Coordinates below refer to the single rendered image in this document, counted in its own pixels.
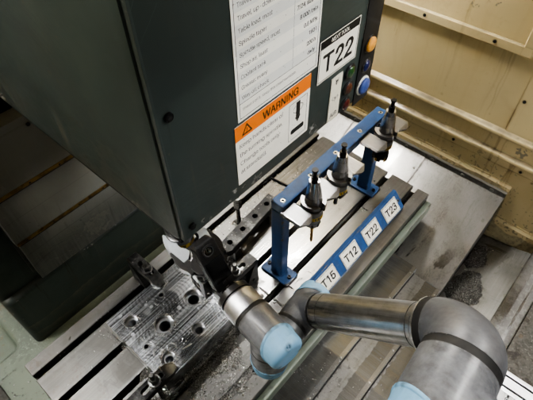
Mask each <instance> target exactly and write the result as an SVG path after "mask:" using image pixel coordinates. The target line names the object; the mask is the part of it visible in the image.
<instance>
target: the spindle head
mask: <svg viewBox="0 0 533 400"><path fill-rule="evenodd" d="M368 2H369V0H323V4H322V14H321V23H320V41H319V50H320V42H321V41H322V40H324V39H326V38H327V37H329V36H330V35H332V34H333V33H334V32H336V31H337V30H339V29H340V28H342V27H343V26H345V25H346V24H347V23H349V22H350V21H352V20H353V19H355V18H356V17H357V16H359V15H360V14H361V15H362V17H361V22H360V27H359V37H358V43H357V48H356V53H355V58H353V59H352V60H350V61H349V62H348V63H346V64H345V65H344V66H342V67H341V68H340V69H339V70H338V71H336V72H335V73H333V74H332V75H330V76H329V77H328V78H327V79H325V80H324V81H323V82H322V83H320V84H319V85H318V86H317V85H316V77H317V68H318V60H317V67H315V68H314V69H312V70H311V71H310V72H309V73H307V74H306V75H304V76H303V77H301V78H300V79H299V80H298V81H296V82H295V83H293V84H292V85H291V86H289V87H288V88H286V89H285V90H284V91H283V92H281V93H280V94H278V95H277V96H276V97H274V98H272V99H271V100H270V101H269V102H268V103H266V104H265V105H263V106H262V107H260V108H259V109H258V110H256V111H255V112H254V113H252V114H251V115H250V116H248V117H247V118H245V119H244V120H242V121H241V122H240V123H238V118H237V108H236V86H235V76H234V64H233V54H232V33H231V22H230V10H229V0H0V98H1V99H3V100H4V101H5V102H6V103H8V104H9V105H10V106H12V107H13V108H14V109H15V110H16V111H17V112H18V113H20V114H21V115H22V116H24V117H25V118H26V119H28V120H29V121H30V122H31V123H33V124H34V125H35V126H36V127H37V128H38V129H40V130H41V131H42V132H43V133H45V134H46V135H47V136H49V137H50V138H51V139H53V140H54V141H55V142H56V143H57V144H58V145H59V146H61V147H62V148H63V149H65V150H66V151H67V152H69V153H70V154H71V155H72V156H73V157H75V158H76V159H77V160H78V161H79V162H80V163H82V164H83V165H84V166H86V167H87V168H88V169H90V170H91V171H92V172H93V173H94V174H95V175H97V176H98V177H99V178H100V179H102V180H103V181H104V182H106V183H107V184H108V185H109V186H111V187H112V188H113V189H114V190H115V191H116V192H118V193H119V194H120V195H122V196H123V197H124V198H126V199H127V200H128V201H129V202H131V203H132V204H133V205H134V206H135V207H136V208H137V209H139V210H140V211H141V212H143V213H144V214H145V215H147V216H148V217H149V218H151V219H152V220H153V221H154V222H155V223H156V224H157V225H159V226H160V227H161V228H162V229H164V230H165V231H166V232H168V233H169V234H170V235H172V236H173V238H175V239H176V240H177V241H179V242H180V243H181V244H182V243H183V242H184V241H187V240H189V239H190V238H191V237H192V236H193V235H194V234H195V233H196V232H197V231H199V230H200V229H201V228H202V227H204V226H205V225H206V224H207V223H209V222H210V221H211V220H212V219H214V218H215V216H217V215H218V214H219V213H220V212H221V211H223V210H224V209H225V208H226V207H227V206H229V205H230V204H231V203H232V202H234V201H235V200H236V199H237V198H238V197H239V196H240V195H242V194H243V193H244V192H245V191H246V190H248V189H249V188H250V187H252V186H253V185H254V184H255V183H256V182H258V181H259V180H260V179H261V178H262V177H263V176H264V175H265V174H267V173H268V172H269V171H270V170H272V169H273V168H274V167H275V166H277V165H278V164H279V163H280V162H281V161H283V160H284V159H285V158H286V157H287V156H288V155H289V154H290V153H292V152H293V151H294V150H295V149H297V148H298V147H299V146H300V145H302V144H303V143H304V142H305V141H307V140H308V139H309V138H310V137H311V136H312V135H313V134H314V133H316V132H317V131H318V130H319V129H321V128H322V127H323V126H324V125H326V124H327V123H326V122H327V116H328V102H329V95H330V88H331V81H332V79H333V78H335V77H336V76H337V75H338V74H339V73H340V72H342V71H343V80H342V86H341V92H340V98H339V109H338V113H339V112H341V110H340V105H341V103H342V101H343V100H344V99H345V98H346V97H347V96H349V97H351V103H352V101H353V95H354V90H355V81H356V76H357V71H358V66H359V57H360V52H361V47H362V37H363V32H364V27H365V22H366V12H367V7H368ZM352 63H354V64H355V66H356V69H355V73H354V75H353V76H352V77H351V79H348V80H346V79H345V72H346V70H347V68H348V66H349V65H350V64H352ZM310 73H312V74H311V85H310V95H309V116H308V127H307V130H306V131H305V132H304V133H302V134H301V135H300V136H299V137H298V138H297V139H296V140H294V141H293V142H292V143H291V144H289V145H288V146H287V147H286V148H284V149H283V150H282V151H281V152H279V153H278V154H277V155H276V156H275V157H274V158H273V159H271V160H270V161H269V162H268V163H266V164H265V165H264V166H262V167H261V168H260V169H259V170H257V172H256V173H254V174H253V175H252V176H251V177H249V178H248V179H247V180H246V181H244V182H243V183H242V184H240V185H239V183H238V173H237V163H236V144H235V134H234V129H235V128H236V127H237V126H239V125H240V124H242V123H243V122H244V121H246V120H247V119H248V118H249V117H251V116H252V115H254V114H255V113H257V112H258V111H260V110H261V109H262V108H263V107H264V106H266V105H267V104H269V103H270V102H272V101H273V100H275V99H276V98H277V97H278V96H280V95H281V94H283V93H284V92H285V91H287V90H288V89H289V88H291V87H292V86H293V85H295V84H296V83H298V82H299V81H300V80H302V79H303V78H304V77H305V76H307V75H308V74H310ZM349 80H351V81H353V87H352V90H351V92H350V94H349V95H347V96H343V87H344V85H345V84H346V83H347V82H348V81H349ZM351 103H350V104H351Z"/></svg>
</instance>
